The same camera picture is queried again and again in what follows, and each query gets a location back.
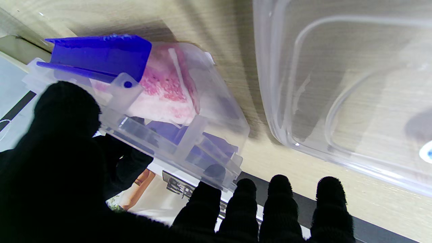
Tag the clear lid with blue label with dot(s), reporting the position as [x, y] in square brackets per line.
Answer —
[337, 84]

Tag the clear plastic food container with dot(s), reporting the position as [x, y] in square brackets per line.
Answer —
[209, 111]

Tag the printed kitchen backdrop cloth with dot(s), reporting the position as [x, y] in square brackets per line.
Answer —
[152, 199]

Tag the stack of raw bacon slices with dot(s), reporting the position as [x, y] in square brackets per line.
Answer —
[165, 91]

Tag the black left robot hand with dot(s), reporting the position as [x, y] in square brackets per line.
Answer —
[60, 175]

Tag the printed large potted plant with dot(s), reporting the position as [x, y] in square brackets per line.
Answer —
[135, 192]

